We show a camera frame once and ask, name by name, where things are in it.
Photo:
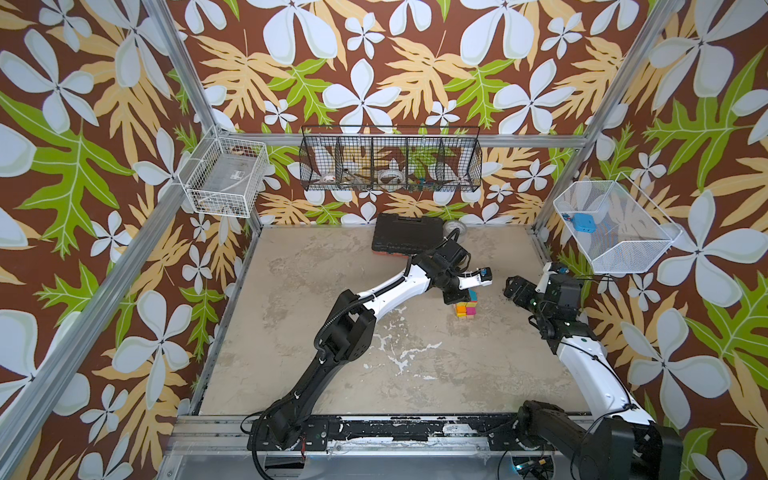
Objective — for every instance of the clear glass jar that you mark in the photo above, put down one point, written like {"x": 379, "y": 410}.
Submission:
{"x": 454, "y": 228}

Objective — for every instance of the white wire basket left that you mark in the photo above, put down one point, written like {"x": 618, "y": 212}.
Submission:
{"x": 223, "y": 175}

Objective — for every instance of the white tape roll in basket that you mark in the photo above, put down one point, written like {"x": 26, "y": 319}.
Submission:
{"x": 390, "y": 177}

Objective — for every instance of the white mesh corner basket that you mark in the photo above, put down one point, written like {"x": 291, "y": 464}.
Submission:
{"x": 633, "y": 231}

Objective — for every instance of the black wire basket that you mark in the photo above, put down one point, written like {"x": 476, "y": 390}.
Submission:
{"x": 432, "y": 158}

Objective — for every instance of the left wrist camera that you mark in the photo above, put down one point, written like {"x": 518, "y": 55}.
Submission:
{"x": 480, "y": 277}

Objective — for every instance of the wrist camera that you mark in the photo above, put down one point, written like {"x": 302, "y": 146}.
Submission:
{"x": 549, "y": 270}
{"x": 480, "y": 277}

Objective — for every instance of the blue object in basket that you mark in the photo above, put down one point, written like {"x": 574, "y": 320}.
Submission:
{"x": 583, "y": 223}

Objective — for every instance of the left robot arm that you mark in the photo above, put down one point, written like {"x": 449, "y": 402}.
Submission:
{"x": 348, "y": 331}

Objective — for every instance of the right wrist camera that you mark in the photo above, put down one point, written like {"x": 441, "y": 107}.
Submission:
{"x": 549, "y": 270}

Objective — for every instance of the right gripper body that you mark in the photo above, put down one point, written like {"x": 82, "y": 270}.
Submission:
{"x": 522, "y": 291}

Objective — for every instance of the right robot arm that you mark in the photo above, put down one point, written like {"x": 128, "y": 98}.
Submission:
{"x": 623, "y": 441}

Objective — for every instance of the black tool case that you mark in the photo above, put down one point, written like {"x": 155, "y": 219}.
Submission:
{"x": 399, "y": 235}

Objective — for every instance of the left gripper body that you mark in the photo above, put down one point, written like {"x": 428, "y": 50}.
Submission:
{"x": 454, "y": 294}

